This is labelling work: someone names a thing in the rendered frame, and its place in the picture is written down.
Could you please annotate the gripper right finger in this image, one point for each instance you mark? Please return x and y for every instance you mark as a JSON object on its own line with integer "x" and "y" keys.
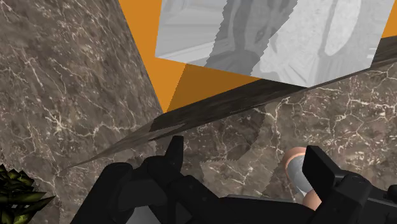
{"x": 338, "y": 186}

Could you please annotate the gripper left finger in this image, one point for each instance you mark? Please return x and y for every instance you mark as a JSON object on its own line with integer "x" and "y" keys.
{"x": 145, "y": 183}

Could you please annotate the peach and grey cup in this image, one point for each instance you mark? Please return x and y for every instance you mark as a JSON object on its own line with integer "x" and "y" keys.
{"x": 297, "y": 176}

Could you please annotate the green spiky plant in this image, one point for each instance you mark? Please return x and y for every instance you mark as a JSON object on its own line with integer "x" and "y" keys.
{"x": 15, "y": 198}

